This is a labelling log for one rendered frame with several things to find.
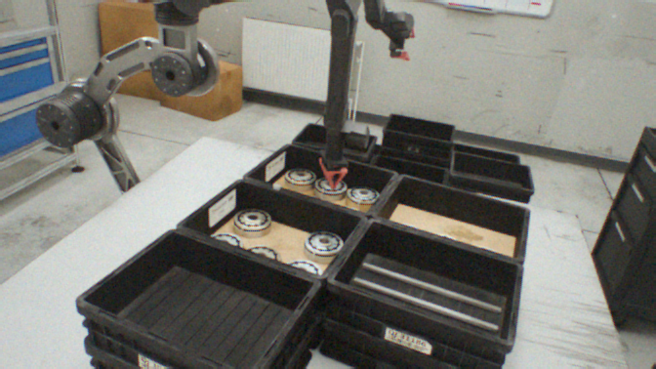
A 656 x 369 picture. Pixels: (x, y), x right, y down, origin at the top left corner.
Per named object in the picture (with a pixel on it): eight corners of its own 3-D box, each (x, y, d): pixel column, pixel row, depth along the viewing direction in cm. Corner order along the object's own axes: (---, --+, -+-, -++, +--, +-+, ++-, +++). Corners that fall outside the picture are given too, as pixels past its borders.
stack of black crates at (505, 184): (430, 250, 257) (449, 174, 235) (435, 222, 282) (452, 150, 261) (509, 268, 249) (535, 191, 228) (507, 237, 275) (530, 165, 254)
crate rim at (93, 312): (71, 310, 94) (69, 301, 93) (173, 234, 119) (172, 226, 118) (251, 393, 82) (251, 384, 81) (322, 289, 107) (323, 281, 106)
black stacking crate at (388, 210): (364, 253, 136) (370, 219, 131) (394, 205, 161) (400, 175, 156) (511, 301, 125) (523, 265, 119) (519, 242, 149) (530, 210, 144)
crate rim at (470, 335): (323, 289, 107) (324, 281, 106) (368, 224, 132) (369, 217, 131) (511, 356, 95) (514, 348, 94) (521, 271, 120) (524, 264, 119)
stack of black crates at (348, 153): (285, 216, 272) (290, 142, 251) (303, 191, 298) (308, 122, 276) (355, 232, 264) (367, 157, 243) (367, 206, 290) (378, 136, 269)
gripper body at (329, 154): (338, 154, 160) (341, 133, 156) (348, 169, 151) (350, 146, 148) (318, 155, 158) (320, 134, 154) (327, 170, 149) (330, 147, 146)
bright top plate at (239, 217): (226, 224, 135) (226, 222, 134) (246, 207, 143) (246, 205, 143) (259, 234, 132) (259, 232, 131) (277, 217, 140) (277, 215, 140)
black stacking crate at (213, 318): (80, 346, 99) (71, 304, 94) (175, 266, 123) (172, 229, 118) (249, 428, 87) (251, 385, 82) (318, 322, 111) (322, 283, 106)
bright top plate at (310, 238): (298, 246, 128) (298, 244, 128) (315, 228, 137) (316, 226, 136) (332, 260, 125) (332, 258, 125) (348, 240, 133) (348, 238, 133)
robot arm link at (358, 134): (334, 100, 145) (325, 121, 141) (372, 106, 143) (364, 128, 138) (335, 126, 155) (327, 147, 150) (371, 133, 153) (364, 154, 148)
